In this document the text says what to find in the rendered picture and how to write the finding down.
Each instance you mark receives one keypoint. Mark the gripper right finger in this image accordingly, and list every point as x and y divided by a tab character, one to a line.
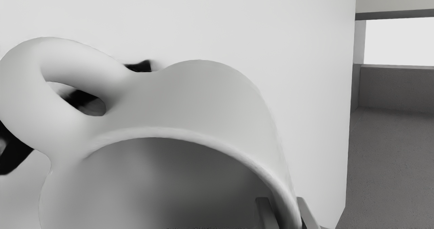
308	217

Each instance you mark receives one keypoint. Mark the white mug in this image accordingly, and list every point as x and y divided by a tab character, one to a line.
190	97

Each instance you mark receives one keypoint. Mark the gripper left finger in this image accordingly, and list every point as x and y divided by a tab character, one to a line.
266	215

